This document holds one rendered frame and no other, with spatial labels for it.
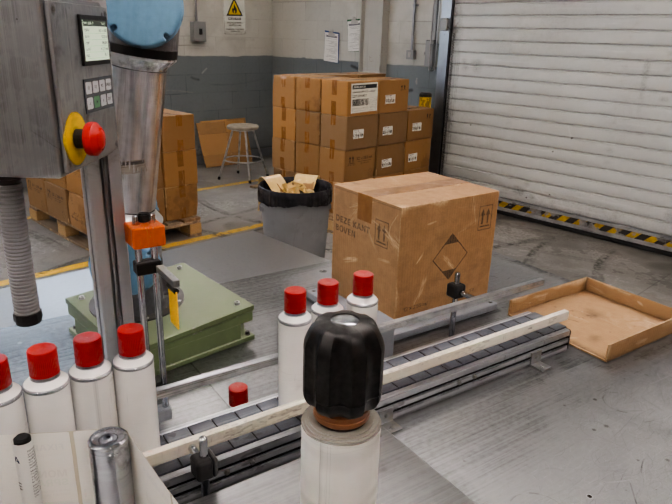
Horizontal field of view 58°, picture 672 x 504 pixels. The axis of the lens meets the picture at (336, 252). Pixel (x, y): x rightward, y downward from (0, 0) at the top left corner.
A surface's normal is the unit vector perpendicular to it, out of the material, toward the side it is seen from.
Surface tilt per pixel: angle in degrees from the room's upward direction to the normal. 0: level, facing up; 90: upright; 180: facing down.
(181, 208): 93
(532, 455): 0
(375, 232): 90
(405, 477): 0
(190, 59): 90
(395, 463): 0
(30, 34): 90
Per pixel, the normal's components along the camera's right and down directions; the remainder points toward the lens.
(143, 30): 0.29, 0.27
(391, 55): -0.72, 0.21
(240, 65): 0.69, 0.26
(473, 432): 0.03, -0.94
